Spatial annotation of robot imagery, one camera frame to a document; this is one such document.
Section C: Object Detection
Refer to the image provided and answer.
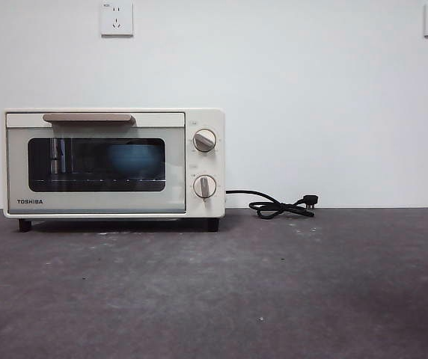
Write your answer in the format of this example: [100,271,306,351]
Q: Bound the black power cable with plug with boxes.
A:
[225,189,320,220]

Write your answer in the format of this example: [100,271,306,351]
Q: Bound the beige oven knob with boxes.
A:
[192,174,218,201]
[192,129,217,153]

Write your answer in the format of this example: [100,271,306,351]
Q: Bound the metal oven wire rack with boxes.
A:
[34,176,163,184]

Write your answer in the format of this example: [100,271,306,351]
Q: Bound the oven door with beige handle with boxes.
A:
[5,111,187,215]

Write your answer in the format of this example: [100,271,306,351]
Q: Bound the blue bowl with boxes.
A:
[106,144,159,177]

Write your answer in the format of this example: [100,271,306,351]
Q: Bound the cream toaster oven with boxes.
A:
[3,108,226,233]

